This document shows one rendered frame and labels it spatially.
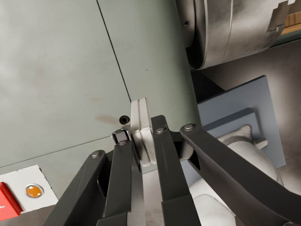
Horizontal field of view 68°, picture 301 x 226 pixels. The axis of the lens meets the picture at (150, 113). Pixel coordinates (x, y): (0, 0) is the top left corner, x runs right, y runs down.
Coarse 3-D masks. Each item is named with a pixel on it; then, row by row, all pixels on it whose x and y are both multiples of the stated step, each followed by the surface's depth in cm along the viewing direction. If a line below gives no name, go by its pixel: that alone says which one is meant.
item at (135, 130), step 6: (132, 102) 21; (138, 102) 21; (132, 108) 19; (138, 108) 19; (132, 114) 18; (138, 114) 18; (132, 120) 17; (138, 120) 17; (132, 126) 16; (138, 126) 16; (132, 132) 15; (138, 132) 15; (132, 138) 15; (138, 138) 15; (138, 144) 15; (144, 144) 16; (138, 150) 16; (144, 150) 16; (144, 156) 16; (144, 162) 16; (150, 162) 16
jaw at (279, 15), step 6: (300, 0) 32; (282, 6) 31; (288, 6) 31; (294, 6) 33; (300, 6) 33; (276, 12) 31; (282, 12) 32; (288, 12) 34; (294, 12) 34; (276, 18) 32; (282, 18) 33; (270, 24) 33; (276, 24) 33; (270, 30) 34
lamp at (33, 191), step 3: (27, 189) 34; (30, 189) 34; (33, 189) 34; (36, 189) 34; (39, 189) 34; (27, 192) 34; (30, 192) 34; (33, 192) 34; (36, 192) 34; (39, 192) 34; (30, 195) 34; (33, 195) 34; (36, 195) 34; (39, 195) 34
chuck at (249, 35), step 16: (240, 0) 29; (256, 0) 29; (272, 0) 29; (288, 0) 30; (240, 16) 30; (256, 16) 30; (240, 32) 32; (256, 32) 33; (272, 32) 34; (240, 48) 36; (256, 48) 37
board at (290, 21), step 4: (300, 12) 62; (288, 16) 63; (292, 16) 63; (296, 16) 63; (300, 16) 63; (288, 20) 63; (292, 20) 63; (296, 20) 63; (300, 20) 63; (288, 24) 63; (292, 24) 64; (296, 24) 62; (300, 24) 62; (284, 28) 62; (288, 28) 62; (292, 28) 62; (296, 28) 62; (300, 28) 62; (284, 32) 62; (288, 32) 62
